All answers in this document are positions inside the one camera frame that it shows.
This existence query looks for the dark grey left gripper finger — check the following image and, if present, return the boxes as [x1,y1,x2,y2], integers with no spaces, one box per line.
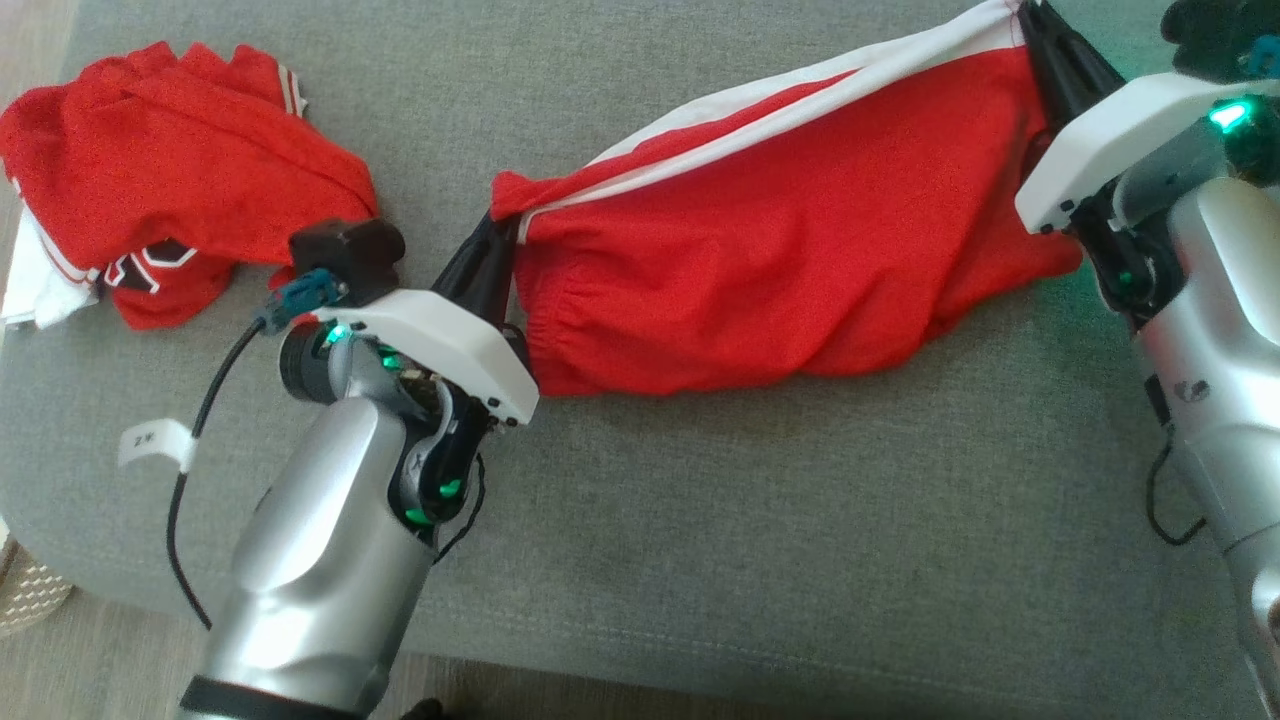
[465,220,523,333]
[430,216,508,308]

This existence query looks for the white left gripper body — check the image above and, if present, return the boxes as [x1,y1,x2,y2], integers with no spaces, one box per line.
[315,288,541,426]

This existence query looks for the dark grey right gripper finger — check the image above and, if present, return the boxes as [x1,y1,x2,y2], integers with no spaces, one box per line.
[1018,8,1078,137]
[1035,0,1127,107]

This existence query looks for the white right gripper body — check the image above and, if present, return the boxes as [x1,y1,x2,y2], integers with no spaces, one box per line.
[1015,72,1280,236]

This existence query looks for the red shorts with white stripes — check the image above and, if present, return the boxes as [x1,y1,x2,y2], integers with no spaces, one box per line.
[490,0,1086,399]

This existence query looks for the red jersey with white sleeves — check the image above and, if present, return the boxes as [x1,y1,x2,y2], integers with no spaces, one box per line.
[0,40,381,333]

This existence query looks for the beige woven basket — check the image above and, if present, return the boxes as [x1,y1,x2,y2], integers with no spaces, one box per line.
[0,515,76,639]

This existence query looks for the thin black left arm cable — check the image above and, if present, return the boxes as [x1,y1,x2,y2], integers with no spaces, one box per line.
[432,452,489,567]

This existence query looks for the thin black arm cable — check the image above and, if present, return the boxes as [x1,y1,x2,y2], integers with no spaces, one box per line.
[432,452,489,567]
[1145,440,1206,547]

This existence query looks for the teal left camera connector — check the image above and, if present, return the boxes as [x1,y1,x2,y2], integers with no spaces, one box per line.
[255,268,346,336]

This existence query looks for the white cable label tag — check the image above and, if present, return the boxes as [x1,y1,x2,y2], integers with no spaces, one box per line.
[118,418,197,474]

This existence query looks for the black left camera cable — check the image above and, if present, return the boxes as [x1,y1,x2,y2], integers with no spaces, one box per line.
[165,318,266,631]

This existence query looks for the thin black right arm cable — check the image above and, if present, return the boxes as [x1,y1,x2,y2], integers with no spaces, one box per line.
[1145,440,1206,547]

